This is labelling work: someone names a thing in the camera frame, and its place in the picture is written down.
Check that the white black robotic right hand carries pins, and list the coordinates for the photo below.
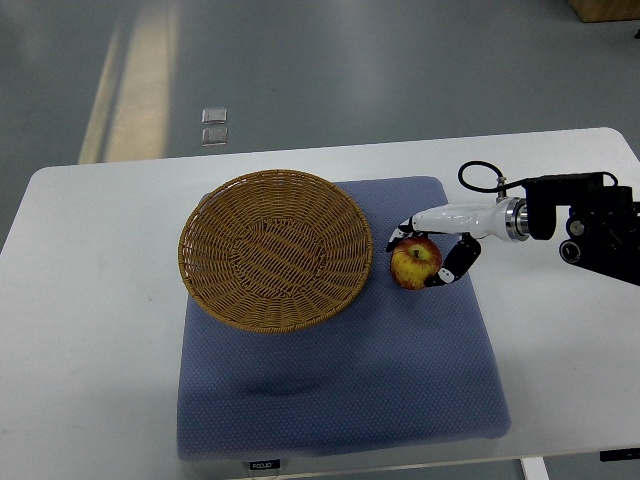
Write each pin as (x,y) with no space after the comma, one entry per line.
(465,222)

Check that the red yellow apple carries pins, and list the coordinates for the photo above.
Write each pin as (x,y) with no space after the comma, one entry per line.
(414,261)

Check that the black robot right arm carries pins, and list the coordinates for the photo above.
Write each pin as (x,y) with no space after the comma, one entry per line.
(602,224)

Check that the brown wicker basket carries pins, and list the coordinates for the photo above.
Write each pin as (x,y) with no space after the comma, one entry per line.
(275,251)

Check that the blue grey cushion mat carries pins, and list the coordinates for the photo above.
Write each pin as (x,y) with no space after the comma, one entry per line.
(396,367)

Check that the wooden box corner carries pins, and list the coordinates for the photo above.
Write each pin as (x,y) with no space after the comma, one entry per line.
(594,11)

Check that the white table leg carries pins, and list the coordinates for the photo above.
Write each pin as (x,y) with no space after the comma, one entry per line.
(534,468)

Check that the black label under table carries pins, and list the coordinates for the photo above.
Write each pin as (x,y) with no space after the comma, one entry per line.
(619,455)

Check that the lower metal floor plate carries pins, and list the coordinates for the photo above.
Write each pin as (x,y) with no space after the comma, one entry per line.
(214,136)

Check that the metal floor plate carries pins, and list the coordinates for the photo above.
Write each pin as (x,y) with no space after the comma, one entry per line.
(214,115)
(214,136)

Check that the upper metal floor plate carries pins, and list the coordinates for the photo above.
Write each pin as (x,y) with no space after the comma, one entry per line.
(214,115)

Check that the black table control panel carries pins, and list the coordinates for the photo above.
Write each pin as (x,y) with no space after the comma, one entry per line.
(264,465)

